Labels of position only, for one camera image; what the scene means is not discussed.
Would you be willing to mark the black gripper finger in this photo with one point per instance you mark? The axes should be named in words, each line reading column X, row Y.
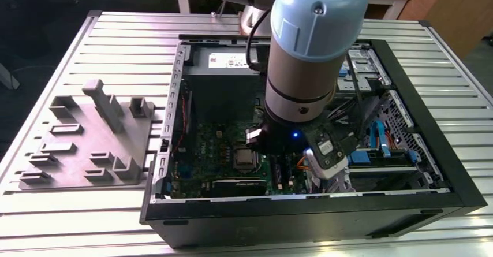
column 252, row 137

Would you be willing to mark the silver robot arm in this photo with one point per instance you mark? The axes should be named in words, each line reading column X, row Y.
column 308, row 52

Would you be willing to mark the black RAM slot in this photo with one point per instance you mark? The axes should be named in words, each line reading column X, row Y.
column 283, row 170

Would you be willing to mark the silver CPU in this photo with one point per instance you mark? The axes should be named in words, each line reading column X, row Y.
column 246, row 157

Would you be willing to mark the CPU socket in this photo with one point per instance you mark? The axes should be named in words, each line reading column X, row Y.
column 247, row 169

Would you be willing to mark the green motherboard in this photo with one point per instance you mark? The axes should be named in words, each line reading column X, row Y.
column 210, row 158

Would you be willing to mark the grey power supply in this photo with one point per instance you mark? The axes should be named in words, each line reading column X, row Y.
column 219, row 95

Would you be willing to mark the black graphics card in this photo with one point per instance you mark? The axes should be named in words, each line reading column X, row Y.
column 239, row 186

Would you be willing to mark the black PC case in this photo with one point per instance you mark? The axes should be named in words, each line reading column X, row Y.
column 270, row 219

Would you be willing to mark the black disk with blue clips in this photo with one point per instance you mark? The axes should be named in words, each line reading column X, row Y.
column 385, row 160

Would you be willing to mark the blue disk carrier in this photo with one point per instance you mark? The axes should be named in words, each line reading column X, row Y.
column 343, row 72

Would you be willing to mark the silver drive cage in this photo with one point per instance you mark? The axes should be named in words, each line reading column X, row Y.
column 369, row 75

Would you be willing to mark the grey parts rack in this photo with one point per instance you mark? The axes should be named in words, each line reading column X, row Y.
column 96, row 141

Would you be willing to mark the brown wooden cabinet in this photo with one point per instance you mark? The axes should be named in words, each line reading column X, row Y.
column 455, row 8

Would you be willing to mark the grey furniture leg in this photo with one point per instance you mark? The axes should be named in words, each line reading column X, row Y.
column 10, row 78

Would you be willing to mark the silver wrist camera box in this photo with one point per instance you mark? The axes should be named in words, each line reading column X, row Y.
column 327, row 164

